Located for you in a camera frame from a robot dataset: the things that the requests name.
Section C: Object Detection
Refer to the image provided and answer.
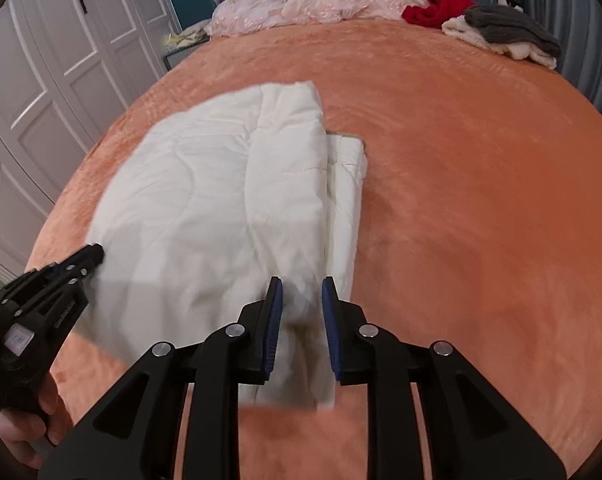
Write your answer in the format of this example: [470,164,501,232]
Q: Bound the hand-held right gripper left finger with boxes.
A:
[37,276,284,480]

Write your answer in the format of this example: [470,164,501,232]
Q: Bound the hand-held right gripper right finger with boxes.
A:
[321,276,568,480]

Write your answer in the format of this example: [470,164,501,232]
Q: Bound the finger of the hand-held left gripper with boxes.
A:
[56,243,106,281]

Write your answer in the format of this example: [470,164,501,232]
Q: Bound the white quilted jacket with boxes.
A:
[76,80,370,408]

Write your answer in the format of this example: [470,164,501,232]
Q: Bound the grey and cream folded clothes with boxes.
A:
[442,15,559,70]

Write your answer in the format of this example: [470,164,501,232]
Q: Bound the person's left hand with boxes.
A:
[0,375,74,471]

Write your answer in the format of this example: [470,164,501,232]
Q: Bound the white panelled wardrobe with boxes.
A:
[0,0,182,271]

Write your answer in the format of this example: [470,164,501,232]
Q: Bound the orange bed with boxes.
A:
[26,17,602,480]

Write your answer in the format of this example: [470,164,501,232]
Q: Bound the grey nightstand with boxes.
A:
[163,42,206,71]

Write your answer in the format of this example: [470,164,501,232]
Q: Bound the cream folded cloth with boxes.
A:
[183,19,212,41]

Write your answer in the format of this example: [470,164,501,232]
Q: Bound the pink crumpled duvet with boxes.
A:
[208,0,439,37]

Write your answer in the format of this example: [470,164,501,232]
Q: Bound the red garment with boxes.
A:
[402,0,474,28]

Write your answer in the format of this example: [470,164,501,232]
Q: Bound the grey knitted sweater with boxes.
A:
[465,4,562,58]

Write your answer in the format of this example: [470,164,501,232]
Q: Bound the grey curtain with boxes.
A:
[518,0,602,131]

